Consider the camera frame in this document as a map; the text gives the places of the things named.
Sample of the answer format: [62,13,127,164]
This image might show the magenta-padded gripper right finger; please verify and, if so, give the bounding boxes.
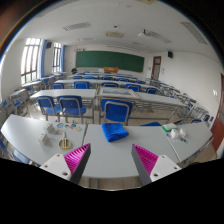
[131,143,182,186]

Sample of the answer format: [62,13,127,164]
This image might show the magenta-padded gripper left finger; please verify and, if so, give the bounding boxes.
[39,143,92,185]

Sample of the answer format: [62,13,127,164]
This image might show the blue terry towel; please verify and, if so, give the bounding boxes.
[100,122,130,143]

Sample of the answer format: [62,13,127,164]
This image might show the grey card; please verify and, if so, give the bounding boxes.
[43,122,58,135]
[37,132,53,148]

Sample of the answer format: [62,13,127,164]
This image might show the white crumpled tissue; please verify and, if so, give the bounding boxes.
[169,128,188,141]

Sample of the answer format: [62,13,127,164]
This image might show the grey classroom desk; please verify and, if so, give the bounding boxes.
[94,87,189,125]
[29,88,98,124]

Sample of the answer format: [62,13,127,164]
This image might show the red-brown wooden door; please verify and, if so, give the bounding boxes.
[210,73,224,153]

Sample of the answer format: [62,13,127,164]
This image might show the group of desks and chairs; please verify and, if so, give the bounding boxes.
[1,70,214,124]

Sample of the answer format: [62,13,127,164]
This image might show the framed picture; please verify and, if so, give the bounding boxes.
[97,86,140,99]

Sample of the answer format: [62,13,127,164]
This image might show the red-brown door with window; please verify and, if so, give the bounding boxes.
[151,55,162,81]

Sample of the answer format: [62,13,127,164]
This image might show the blue curtain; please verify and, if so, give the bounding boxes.
[60,44,66,73]
[39,39,48,78]

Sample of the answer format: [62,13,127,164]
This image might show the narrow white-framed window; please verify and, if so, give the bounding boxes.
[52,42,63,74]

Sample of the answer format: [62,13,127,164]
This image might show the large white-framed window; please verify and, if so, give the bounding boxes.
[20,37,41,84]

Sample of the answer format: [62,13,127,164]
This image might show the orange box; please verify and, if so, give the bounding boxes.
[103,66,120,74]

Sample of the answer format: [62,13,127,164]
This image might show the green chalkboard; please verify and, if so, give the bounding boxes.
[75,50,146,74]

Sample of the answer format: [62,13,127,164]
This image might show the white ceiling projector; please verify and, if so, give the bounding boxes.
[137,30,151,39]

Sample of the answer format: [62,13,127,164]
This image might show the ceiling air conditioner panel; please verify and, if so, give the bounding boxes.
[105,31,126,38]

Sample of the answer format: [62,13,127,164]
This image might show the group of ceiling lights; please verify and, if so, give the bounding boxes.
[36,0,209,46]

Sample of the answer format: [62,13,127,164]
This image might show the yellow-handled scissors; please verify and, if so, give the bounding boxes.
[58,130,73,150]

